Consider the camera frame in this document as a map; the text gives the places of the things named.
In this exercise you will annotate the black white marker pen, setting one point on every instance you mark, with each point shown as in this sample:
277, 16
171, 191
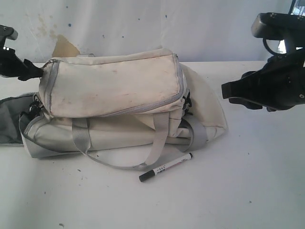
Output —
165, 167

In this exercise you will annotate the white canvas duffel bag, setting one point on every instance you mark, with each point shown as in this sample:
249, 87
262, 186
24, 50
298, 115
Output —
89, 103

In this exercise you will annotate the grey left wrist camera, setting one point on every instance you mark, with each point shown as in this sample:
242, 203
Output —
7, 32

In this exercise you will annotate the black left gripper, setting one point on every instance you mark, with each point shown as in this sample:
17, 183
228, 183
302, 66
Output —
12, 66

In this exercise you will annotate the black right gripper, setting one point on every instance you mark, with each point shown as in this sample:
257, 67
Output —
281, 82

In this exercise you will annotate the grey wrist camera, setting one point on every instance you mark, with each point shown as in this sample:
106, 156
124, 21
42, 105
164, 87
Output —
7, 32
272, 26

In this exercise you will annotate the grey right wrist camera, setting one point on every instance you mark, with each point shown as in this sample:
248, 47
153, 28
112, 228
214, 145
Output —
272, 26

